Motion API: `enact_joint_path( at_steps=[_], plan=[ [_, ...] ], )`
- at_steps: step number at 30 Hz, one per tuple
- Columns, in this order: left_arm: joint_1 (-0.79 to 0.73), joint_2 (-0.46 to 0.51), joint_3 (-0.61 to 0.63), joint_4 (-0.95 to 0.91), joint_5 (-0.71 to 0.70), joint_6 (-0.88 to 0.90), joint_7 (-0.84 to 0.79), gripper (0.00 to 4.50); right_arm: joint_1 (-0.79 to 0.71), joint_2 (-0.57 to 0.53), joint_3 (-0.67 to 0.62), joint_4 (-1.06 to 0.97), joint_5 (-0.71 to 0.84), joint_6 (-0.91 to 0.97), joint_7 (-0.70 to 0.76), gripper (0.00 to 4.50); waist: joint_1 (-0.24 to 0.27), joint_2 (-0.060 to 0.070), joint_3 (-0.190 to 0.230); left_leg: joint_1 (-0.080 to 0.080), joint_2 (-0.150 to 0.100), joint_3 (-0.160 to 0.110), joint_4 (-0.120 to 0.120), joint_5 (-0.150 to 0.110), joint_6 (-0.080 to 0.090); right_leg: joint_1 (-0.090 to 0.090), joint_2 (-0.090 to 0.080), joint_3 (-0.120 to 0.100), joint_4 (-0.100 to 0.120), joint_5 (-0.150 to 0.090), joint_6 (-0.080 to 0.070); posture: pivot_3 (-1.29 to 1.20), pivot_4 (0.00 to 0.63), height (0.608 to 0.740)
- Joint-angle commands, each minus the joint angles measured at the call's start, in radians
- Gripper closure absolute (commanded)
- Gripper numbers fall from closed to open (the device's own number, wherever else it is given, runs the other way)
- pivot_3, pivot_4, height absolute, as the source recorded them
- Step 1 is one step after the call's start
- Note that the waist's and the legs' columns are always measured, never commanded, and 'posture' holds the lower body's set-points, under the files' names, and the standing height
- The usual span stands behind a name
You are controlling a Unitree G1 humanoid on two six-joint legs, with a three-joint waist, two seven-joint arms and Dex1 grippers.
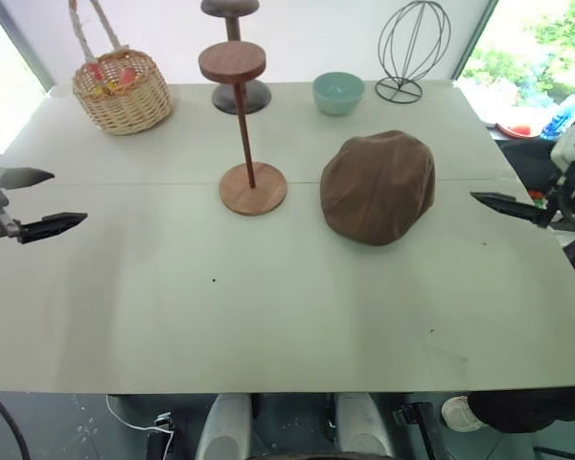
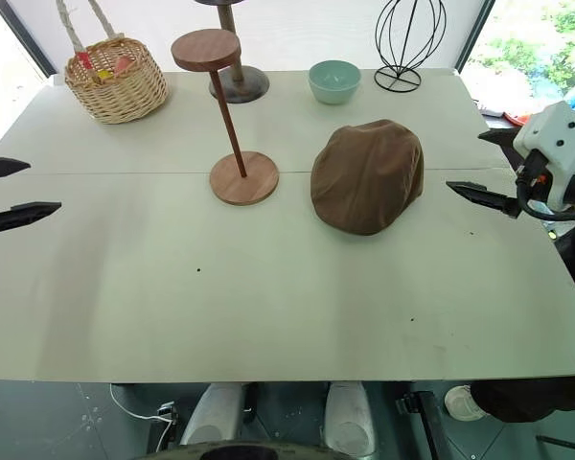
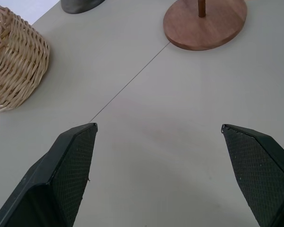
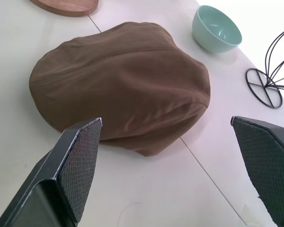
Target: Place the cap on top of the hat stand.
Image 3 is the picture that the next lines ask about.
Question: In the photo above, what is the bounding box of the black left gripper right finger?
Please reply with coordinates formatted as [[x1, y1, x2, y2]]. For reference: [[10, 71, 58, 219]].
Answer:
[[221, 123, 284, 227]]

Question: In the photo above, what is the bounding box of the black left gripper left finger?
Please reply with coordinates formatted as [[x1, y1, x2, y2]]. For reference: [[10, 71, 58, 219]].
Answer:
[[0, 122, 98, 227]]

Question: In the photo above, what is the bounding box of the round wooden stand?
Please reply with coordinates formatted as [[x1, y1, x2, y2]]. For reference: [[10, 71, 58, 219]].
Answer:
[[162, 0, 248, 51]]

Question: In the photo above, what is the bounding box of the dark grey rounded object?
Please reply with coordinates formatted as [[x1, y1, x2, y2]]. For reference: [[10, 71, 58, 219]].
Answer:
[[61, 0, 107, 14]]

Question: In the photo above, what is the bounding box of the woven wicker basket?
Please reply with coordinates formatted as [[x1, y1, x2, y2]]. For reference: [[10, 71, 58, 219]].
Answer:
[[0, 6, 50, 113]]

